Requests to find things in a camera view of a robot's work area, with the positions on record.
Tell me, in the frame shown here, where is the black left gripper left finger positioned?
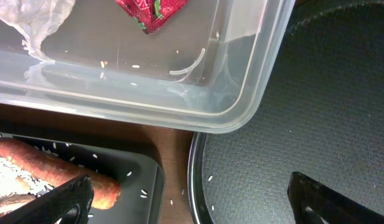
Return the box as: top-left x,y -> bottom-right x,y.
0,174 -> 94,224

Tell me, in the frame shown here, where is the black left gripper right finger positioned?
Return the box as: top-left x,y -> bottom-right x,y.
287,172 -> 384,224

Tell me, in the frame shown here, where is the orange carrot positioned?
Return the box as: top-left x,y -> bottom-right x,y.
0,138 -> 121,210

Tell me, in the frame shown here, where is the red snack wrapper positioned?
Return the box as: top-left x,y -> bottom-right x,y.
115,0 -> 189,34

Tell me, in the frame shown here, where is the clear plastic waste bin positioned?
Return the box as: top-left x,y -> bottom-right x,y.
0,0 -> 294,133

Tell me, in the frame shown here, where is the food scraps and rice pile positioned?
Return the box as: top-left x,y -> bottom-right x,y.
0,156 -> 54,217

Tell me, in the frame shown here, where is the black rectangular food tray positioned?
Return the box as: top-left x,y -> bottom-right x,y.
0,133 -> 165,224

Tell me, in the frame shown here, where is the round black tray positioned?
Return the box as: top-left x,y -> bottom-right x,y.
188,1 -> 384,223

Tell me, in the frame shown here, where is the crumpled white tissue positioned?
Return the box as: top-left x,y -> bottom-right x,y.
0,0 -> 75,63

